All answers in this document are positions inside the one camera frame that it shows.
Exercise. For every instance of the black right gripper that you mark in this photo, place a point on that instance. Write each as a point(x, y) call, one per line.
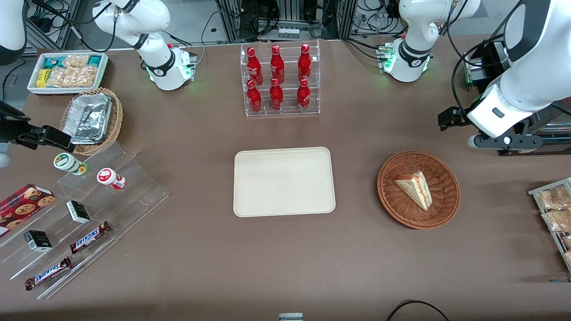
point(13, 130)

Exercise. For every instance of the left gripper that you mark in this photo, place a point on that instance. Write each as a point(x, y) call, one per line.
point(455, 116)

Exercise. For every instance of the triangle sandwich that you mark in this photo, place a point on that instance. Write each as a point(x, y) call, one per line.
point(417, 189)

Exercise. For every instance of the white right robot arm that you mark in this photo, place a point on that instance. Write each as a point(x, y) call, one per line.
point(163, 73)

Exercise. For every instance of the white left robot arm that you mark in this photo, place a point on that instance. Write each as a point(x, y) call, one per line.
point(415, 22)

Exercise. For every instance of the oval tan wicker basket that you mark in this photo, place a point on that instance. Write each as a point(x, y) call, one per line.
point(117, 120)

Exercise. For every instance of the round brown wicker basket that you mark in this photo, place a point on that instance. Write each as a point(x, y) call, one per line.
point(397, 209)

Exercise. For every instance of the beige plastic tray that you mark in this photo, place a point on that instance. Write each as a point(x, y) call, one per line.
point(283, 183)

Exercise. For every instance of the green lid yogurt cup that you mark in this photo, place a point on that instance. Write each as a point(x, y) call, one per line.
point(67, 162)

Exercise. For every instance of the stacked aluminium foil trays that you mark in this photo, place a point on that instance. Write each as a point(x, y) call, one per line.
point(89, 118)

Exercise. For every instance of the white snack bin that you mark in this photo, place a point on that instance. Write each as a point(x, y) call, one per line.
point(32, 87)

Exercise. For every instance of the yellow snack packet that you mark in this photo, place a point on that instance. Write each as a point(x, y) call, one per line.
point(43, 78)

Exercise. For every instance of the large clear cracker bag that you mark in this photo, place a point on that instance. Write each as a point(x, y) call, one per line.
point(73, 77)

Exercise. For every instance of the red lid yogurt cup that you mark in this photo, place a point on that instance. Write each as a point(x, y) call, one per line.
point(107, 176)

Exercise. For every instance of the black food warmer machine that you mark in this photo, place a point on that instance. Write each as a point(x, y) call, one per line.
point(490, 58)

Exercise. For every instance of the red cookie box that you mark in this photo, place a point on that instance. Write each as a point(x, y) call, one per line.
point(24, 205)

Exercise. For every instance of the teal snack packet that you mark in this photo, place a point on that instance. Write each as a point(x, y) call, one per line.
point(94, 60)
point(51, 62)

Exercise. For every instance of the small black box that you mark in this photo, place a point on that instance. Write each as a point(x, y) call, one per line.
point(38, 241)
point(78, 211)

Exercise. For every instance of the small clear cracker bag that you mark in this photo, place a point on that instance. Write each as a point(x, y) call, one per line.
point(76, 60)

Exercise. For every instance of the clear acrylic stepped stand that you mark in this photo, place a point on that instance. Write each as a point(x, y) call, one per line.
point(134, 191)

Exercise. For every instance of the Snickers bar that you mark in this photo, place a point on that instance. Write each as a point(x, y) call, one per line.
point(89, 237)
point(48, 273)

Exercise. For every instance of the clear bag of crackers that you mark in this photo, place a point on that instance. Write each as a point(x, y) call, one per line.
point(553, 198)
point(567, 241)
point(560, 220)
point(568, 258)

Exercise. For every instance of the red cola bottle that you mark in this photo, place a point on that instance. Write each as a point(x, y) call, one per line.
point(254, 67)
point(304, 62)
point(277, 64)
point(254, 98)
point(276, 96)
point(303, 96)

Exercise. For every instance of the clear acrylic bottle rack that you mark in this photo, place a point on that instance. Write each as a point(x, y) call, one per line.
point(287, 58)

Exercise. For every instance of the white power strip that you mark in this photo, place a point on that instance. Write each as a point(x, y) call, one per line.
point(288, 32)

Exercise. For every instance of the small grey device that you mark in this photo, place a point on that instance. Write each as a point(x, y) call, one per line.
point(291, 317)

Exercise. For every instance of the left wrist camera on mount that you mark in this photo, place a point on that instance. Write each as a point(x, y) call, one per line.
point(490, 141)

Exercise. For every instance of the aluminium frame rack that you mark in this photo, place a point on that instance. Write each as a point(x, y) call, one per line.
point(290, 13)

